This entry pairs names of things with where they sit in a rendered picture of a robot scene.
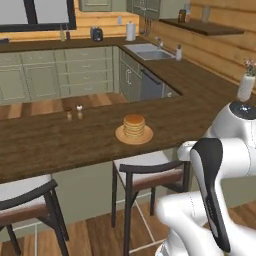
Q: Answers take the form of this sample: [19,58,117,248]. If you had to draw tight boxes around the dark jar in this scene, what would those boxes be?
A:
[177,8,187,24]

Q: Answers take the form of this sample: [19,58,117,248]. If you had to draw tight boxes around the tan round plate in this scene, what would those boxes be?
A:
[115,124,155,146]

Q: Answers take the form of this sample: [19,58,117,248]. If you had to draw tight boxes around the dark wooden bar stool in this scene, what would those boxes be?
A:
[110,150,192,256]
[0,174,70,256]

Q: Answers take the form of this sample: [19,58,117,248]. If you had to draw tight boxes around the dark wooden wall shelf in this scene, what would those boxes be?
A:
[158,17,246,37]

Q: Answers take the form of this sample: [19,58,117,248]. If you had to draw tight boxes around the stack of pancakes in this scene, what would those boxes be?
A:
[122,114,146,140]

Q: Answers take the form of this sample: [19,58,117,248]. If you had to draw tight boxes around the black-framed window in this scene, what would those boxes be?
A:
[0,0,78,33]

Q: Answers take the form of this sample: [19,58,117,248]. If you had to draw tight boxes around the white vase with flowers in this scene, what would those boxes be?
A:
[236,58,256,103]

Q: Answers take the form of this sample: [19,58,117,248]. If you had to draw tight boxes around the white paper towel roll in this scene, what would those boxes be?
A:
[125,20,137,42]

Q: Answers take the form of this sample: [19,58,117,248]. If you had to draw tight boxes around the green wall cupboards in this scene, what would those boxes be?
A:
[78,0,191,20]

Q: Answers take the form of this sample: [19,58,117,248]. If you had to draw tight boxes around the steel kitchen sink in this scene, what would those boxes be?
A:
[123,42,177,62]

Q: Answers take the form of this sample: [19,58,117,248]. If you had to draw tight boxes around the dark grey dishwasher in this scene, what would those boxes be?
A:
[139,68,165,102]

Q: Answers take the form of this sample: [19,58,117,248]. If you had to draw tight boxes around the green glass bottle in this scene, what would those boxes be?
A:
[59,23,66,43]

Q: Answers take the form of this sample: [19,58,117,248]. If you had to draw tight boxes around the green cupboards beside dishwasher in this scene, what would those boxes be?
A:
[118,49,144,102]

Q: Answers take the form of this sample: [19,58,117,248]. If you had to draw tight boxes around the steel sink tap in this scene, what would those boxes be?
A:
[154,36,165,50]

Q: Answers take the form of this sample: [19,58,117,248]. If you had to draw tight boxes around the black toaster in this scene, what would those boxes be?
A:
[89,26,104,42]

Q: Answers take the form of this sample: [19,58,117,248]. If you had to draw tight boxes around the grey glass cup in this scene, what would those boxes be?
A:
[201,5,211,23]

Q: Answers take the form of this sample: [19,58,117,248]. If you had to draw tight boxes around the green base cupboard run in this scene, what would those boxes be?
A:
[0,45,120,105]

